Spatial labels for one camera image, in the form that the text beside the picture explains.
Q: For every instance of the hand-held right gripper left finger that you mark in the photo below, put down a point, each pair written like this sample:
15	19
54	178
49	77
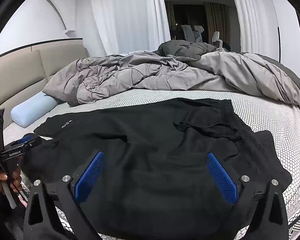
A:
88	177

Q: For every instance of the brown curtain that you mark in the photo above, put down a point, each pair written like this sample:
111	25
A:
217	22
170	20

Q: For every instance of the beige bed headboard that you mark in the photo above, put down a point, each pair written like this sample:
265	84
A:
27	72

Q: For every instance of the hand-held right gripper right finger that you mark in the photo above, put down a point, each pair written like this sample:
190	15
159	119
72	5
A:
221	177

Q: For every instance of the white chair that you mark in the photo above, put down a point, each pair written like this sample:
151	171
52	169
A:
216	36

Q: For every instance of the hanging grey garment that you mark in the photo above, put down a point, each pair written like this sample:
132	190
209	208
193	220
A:
188	33

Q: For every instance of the grey two-tone duvet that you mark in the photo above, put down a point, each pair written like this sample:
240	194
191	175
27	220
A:
140	77

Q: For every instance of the honeycomb patterned bed sheet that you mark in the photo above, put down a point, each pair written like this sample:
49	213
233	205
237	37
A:
265	115

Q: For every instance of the black pants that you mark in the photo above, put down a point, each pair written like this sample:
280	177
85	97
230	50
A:
145	155

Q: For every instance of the light blue pillow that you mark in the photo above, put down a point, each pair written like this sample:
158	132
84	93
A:
32	110

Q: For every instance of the white curtain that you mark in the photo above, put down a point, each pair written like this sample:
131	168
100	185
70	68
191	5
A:
252	17
125	17

